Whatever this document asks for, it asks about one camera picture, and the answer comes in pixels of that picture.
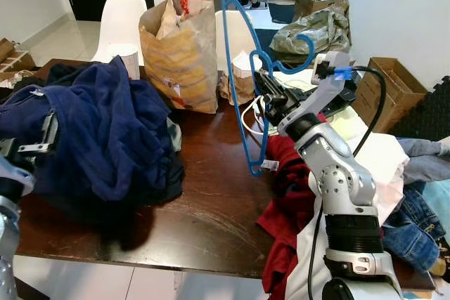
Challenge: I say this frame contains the blue plastic hanger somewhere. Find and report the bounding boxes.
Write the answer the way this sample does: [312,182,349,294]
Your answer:
[221,0,317,176]

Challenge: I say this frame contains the navy blue garment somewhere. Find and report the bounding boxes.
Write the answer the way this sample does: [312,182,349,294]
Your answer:
[0,58,185,206]

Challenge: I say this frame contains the white paper stack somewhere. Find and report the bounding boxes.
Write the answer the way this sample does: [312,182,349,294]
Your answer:
[231,51,264,79]

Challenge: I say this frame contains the crumpled small brown paper bag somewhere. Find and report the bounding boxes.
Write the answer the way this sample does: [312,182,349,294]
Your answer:
[218,68,257,107]

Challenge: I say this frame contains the white plastic chair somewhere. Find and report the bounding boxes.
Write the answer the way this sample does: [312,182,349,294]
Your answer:
[214,8,257,76]
[90,0,148,65]

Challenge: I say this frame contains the black plastic device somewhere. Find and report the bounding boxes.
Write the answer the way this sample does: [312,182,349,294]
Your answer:
[320,79,361,115]

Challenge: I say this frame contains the olive green plastic bag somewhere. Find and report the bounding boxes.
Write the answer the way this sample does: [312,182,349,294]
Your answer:
[269,6,352,65]

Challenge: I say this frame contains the grey denim garment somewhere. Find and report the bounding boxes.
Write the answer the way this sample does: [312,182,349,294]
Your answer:
[397,135,450,185]

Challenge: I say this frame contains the dark blue storage bin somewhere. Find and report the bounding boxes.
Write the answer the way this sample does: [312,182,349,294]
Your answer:
[267,1,296,25]

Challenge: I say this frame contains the cardboard box with items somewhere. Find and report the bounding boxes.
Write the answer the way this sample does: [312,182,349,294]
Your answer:
[293,0,350,23]

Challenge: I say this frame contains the large brown paper bag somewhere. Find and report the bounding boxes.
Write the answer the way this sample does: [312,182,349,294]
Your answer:
[139,0,220,115]

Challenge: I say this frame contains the low divided cardboard box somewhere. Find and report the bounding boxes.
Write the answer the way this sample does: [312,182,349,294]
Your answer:
[0,37,39,76]

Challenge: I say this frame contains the light blue cloth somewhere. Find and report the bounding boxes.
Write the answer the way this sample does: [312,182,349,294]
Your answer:
[422,181,450,230]

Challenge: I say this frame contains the empty open cardboard box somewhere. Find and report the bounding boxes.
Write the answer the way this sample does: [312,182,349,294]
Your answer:
[352,56,430,134]

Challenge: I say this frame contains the plain white garment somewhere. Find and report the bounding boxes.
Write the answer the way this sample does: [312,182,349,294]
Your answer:
[285,131,410,300]

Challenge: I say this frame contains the blue jeans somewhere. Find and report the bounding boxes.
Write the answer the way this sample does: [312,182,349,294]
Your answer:
[383,181,447,273]

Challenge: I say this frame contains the dark table with black legs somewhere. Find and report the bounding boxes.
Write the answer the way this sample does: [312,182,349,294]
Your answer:
[0,58,438,292]

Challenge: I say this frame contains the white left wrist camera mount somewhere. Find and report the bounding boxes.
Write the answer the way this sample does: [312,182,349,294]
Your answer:
[0,137,43,167]

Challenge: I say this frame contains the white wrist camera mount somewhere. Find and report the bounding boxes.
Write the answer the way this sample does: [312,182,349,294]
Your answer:
[280,51,359,136]
[0,137,43,167]

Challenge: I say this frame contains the white cord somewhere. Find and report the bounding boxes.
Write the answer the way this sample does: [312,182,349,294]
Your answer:
[241,98,266,137]

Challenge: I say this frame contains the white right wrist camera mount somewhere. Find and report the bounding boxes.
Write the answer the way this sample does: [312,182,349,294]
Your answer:
[280,51,359,136]

